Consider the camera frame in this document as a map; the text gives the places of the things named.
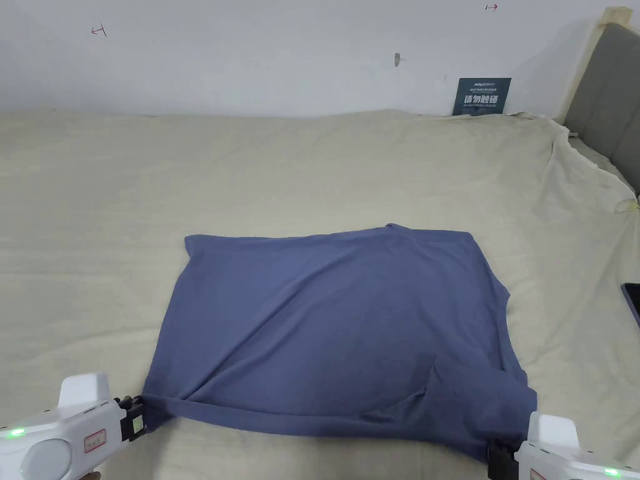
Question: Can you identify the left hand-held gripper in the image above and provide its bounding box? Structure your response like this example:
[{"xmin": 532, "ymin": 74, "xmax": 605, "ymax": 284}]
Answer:
[{"xmin": 0, "ymin": 372, "xmax": 150, "ymax": 480}]

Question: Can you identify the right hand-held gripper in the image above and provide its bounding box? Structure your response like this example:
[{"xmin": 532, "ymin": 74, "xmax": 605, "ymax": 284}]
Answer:
[{"xmin": 487, "ymin": 412, "xmax": 640, "ymax": 480}]

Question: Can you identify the dark blue shirt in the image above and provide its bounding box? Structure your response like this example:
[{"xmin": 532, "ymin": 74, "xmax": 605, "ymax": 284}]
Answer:
[{"xmin": 141, "ymin": 222, "xmax": 539, "ymax": 465}]

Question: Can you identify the dark phone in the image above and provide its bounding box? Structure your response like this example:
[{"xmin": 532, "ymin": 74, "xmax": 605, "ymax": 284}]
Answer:
[{"xmin": 620, "ymin": 282, "xmax": 640, "ymax": 334}]

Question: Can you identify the bed with beige sheet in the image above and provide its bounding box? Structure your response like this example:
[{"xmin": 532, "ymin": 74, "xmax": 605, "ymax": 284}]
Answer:
[{"xmin": 0, "ymin": 109, "xmax": 640, "ymax": 480}]

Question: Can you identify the dark blue sign card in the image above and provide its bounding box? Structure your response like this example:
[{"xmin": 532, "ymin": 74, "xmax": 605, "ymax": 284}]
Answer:
[{"xmin": 452, "ymin": 77, "xmax": 513, "ymax": 117}]

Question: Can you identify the grey padded headboard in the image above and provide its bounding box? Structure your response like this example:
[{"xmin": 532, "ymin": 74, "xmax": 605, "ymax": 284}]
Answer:
[{"xmin": 557, "ymin": 7, "xmax": 640, "ymax": 197}]

